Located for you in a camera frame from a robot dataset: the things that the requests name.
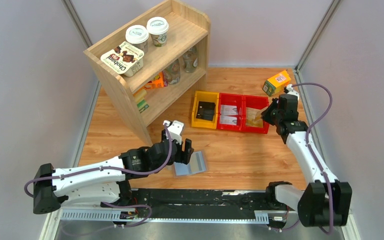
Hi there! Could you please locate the pink leather card holder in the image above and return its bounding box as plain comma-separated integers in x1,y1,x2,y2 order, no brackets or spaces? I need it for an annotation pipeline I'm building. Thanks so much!
173,151,208,177

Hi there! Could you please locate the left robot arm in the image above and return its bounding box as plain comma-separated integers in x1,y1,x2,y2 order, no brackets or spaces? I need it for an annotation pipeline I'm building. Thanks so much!
24,130,194,215

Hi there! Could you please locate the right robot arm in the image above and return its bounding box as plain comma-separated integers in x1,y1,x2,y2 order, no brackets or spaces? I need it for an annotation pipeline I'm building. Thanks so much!
261,93,353,228

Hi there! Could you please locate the tan cards stack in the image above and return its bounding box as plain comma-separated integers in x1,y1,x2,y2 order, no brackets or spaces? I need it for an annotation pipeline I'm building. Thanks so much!
245,107,264,128

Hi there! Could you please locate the white cards stack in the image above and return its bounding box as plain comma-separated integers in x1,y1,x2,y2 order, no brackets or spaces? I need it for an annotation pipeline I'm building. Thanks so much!
219,104,239,126

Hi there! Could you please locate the black cards stack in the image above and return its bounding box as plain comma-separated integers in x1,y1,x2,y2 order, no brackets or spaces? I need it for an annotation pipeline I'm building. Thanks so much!
195,101,216,122

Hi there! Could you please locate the right red plastic bin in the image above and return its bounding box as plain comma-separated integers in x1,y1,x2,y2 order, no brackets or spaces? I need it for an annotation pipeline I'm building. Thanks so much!
242,95,269,134

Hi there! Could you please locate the red plastic bin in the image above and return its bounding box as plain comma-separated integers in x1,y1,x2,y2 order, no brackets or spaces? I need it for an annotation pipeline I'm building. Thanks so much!
242,95,269,134
216,92,246,133

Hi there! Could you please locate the orange green juice carton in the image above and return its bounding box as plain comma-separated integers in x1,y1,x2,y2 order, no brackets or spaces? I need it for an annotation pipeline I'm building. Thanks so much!
262,70,291,97

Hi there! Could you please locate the middle red plastic bin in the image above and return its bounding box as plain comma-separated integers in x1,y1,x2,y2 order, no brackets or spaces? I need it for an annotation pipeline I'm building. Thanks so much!
216,92,246,133

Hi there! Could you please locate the yellow plastic bin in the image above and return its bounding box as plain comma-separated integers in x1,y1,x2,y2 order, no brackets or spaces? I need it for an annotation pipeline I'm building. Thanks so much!
191,91,220,129

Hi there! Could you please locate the yellow green sponge pack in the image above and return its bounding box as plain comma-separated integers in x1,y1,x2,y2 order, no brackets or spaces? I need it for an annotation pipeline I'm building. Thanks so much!
133,88,149,113

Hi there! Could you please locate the orange snack box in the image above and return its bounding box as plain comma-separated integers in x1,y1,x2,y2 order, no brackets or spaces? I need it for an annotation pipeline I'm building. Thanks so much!
144,71,168,90

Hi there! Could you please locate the left glass jar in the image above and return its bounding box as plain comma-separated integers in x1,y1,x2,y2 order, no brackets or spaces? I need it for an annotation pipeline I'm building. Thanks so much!
163,59,181,85

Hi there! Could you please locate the glass jar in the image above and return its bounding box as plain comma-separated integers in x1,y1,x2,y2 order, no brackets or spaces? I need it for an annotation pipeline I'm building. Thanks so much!
163,59,181,85
182,46,198,73

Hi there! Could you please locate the wooden shelf unit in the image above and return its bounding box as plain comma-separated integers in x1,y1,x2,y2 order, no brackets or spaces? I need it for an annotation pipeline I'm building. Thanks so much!
84,0,211,146

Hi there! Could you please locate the right glass jar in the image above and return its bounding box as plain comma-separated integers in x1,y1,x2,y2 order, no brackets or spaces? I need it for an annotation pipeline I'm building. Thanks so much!
182,46,198,73

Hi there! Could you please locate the Chobani yogurt pack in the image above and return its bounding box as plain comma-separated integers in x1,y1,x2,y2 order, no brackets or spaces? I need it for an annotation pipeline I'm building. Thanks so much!
100,41,145,77

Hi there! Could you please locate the left white-lidded paper cup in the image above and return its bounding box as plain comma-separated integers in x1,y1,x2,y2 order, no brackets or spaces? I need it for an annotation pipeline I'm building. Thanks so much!
125,25,150,54

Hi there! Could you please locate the white-lidded paper cup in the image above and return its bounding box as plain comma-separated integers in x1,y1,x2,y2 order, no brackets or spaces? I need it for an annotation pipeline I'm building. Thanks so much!
146,16,169,47
125,25,150,54

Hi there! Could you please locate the right white-lidded paper cup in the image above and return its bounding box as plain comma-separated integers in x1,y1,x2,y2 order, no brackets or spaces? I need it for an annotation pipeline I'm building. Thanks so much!
146,16,169,47

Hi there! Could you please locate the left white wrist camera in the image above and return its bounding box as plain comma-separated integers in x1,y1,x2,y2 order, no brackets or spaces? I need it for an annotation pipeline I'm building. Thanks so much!
163,120,185,145

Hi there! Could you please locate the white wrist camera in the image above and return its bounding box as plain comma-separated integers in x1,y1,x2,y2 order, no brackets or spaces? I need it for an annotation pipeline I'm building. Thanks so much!
283,84,300,101
163,120,185,145

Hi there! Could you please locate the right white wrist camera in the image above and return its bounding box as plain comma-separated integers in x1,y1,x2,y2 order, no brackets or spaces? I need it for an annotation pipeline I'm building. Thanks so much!
283,84,300,101

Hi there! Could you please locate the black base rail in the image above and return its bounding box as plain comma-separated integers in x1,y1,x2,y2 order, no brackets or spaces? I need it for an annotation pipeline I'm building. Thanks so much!
113,188,292,221

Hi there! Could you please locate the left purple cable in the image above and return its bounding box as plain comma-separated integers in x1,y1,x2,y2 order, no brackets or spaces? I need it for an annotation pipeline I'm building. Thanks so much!
23,124,174,229

